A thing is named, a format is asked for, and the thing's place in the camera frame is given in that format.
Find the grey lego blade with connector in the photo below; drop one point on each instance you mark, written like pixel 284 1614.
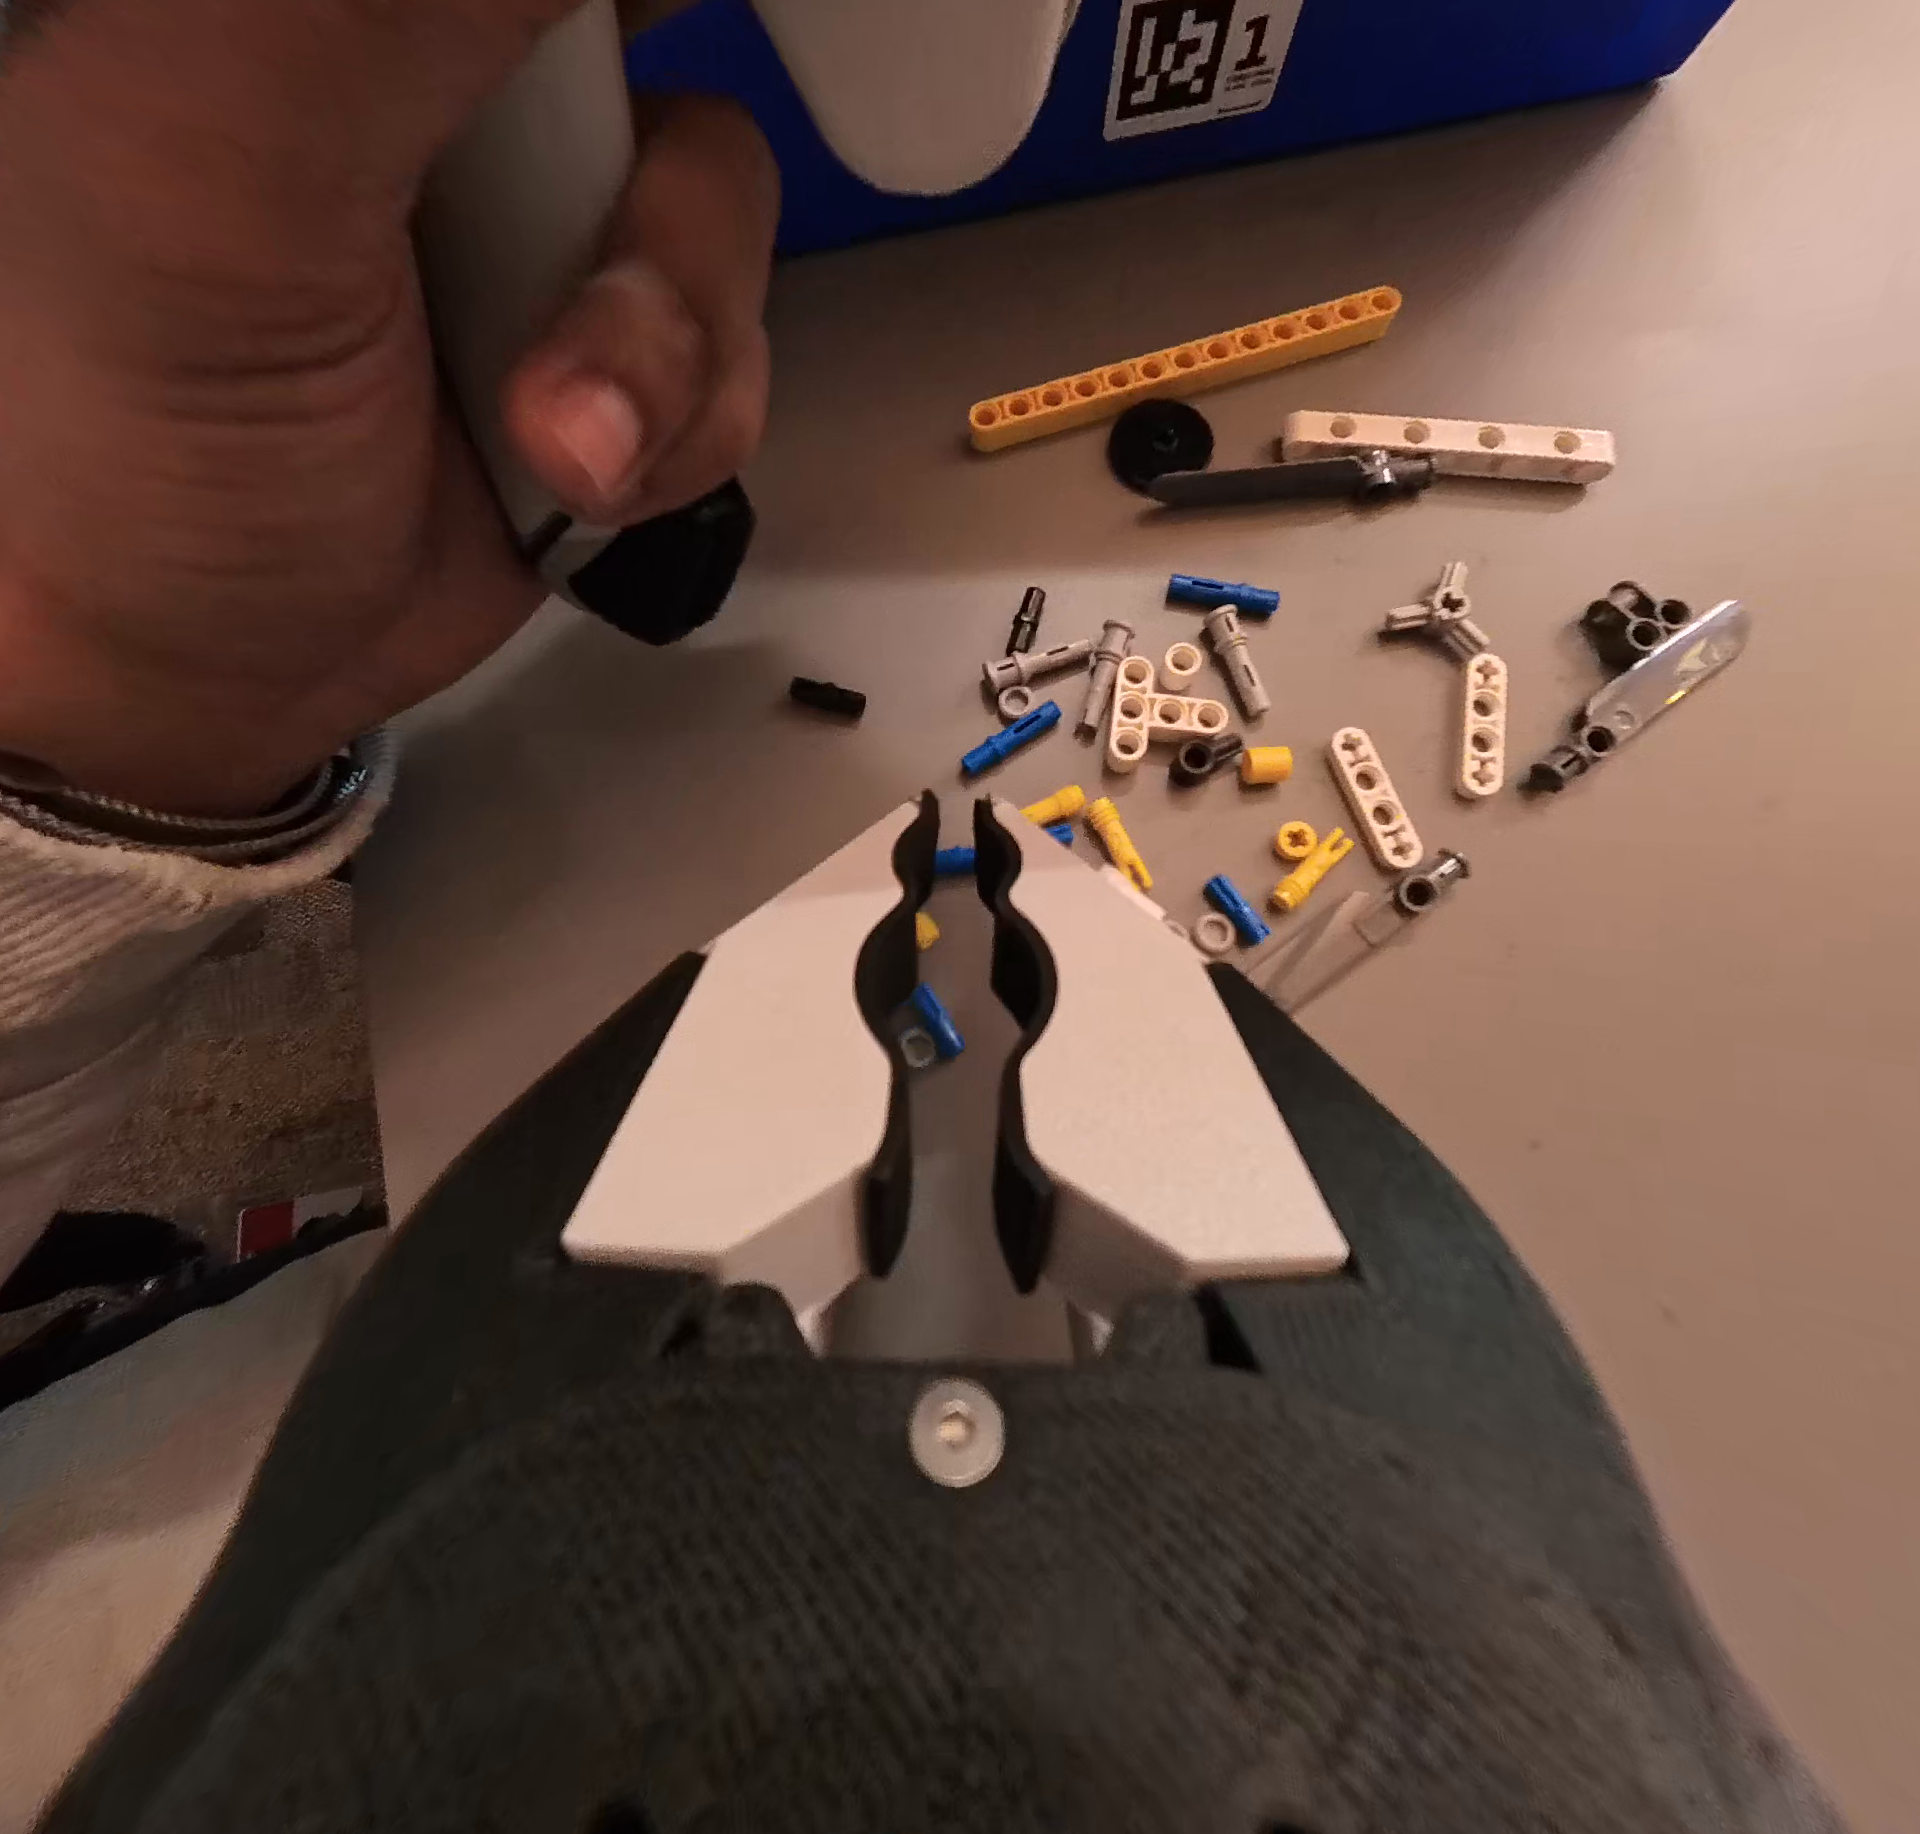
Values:
pixel 1665 679

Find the black lego wheel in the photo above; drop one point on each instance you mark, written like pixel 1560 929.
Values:
pixel 1163 440

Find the white long lego beam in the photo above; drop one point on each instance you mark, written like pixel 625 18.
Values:
pixel 1515 446

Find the pile of small lego pieces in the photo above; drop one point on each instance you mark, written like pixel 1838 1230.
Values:
pixel 1155 710

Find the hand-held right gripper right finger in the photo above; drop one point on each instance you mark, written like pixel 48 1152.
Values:
pixel 1170 1115

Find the blue plastic bin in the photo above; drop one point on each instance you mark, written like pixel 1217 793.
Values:
pixel 1425 51

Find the black lego pin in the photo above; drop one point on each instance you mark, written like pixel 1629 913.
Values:
pixel 827 698

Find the dark grey lego blade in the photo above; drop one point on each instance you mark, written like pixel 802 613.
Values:
pixel 1245 485

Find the person's left forearm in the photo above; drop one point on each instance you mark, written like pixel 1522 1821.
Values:
pixel 121 905

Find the yellow long lego beam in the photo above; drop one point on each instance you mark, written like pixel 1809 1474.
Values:
pixel 1186 364

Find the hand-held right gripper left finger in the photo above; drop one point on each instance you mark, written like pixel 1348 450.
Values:
pixel 735 1115

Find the person's left hand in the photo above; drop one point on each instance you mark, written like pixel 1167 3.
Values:
pixel 225 364

